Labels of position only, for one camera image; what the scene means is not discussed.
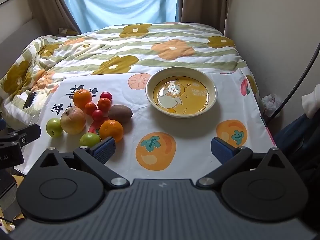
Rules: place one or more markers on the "floral striped blanket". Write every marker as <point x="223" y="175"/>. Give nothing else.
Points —
<point x="150" y="42"/>

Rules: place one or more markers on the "light blue window cloth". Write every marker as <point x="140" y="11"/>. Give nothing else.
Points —
<point x="120" y="2"/>

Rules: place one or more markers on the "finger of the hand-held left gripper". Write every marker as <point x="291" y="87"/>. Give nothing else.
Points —
<point x="2" y="124"/>
<point x="25" y="133"/>

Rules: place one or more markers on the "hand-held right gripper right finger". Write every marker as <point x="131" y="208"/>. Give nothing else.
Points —
<point x="221" y="150"/>

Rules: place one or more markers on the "green apple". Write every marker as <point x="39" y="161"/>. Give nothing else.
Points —
<point x="88" y="138"/>
<point x="54" y="127"/>

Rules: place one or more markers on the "large orange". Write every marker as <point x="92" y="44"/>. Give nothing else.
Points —
<point x="82" y="98"/>
<point x="111" y="130"/>

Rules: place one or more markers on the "white plastic bag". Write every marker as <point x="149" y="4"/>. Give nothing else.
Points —
<point x="271" y="103"/>

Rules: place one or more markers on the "brown curtain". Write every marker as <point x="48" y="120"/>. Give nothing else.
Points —
<point x="47" y="2"/>
<point x="202" y="2"/>

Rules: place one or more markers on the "red yellow apple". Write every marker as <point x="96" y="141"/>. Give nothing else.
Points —
<point x="72" y="120"/>

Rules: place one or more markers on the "person's blue jeans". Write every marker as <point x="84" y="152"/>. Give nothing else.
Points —
<point x="300" y="137"/>

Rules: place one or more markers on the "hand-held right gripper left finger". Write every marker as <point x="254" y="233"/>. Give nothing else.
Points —
<point x="103" y="150"/>

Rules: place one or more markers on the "brown kiwi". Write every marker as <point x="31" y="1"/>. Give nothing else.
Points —
<point x="120" y="113"/>

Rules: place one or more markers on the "floral pillow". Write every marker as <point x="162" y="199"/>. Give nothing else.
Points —
<point x="66" y="31"/>

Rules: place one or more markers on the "red cherry tomato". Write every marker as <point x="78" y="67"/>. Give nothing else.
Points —
<point x="106" y="95"/>
<point x="97" y="115"/>

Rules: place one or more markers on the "small mandarin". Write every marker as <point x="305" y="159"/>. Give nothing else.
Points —
<point x="90" y="108"/>
<point x="104" y="104"/>

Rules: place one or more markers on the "grey padded bed frame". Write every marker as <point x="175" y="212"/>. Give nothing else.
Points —
<point x="17" y="36"/>

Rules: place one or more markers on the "yellow duck print bowl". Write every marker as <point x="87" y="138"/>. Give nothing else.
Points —
<point x="180" y="97"/>

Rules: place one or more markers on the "black smartphone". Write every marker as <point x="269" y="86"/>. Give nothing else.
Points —
<point x="30" y="100"/>

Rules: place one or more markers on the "person's white top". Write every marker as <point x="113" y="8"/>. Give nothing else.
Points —
<point x="311" y="101"/>

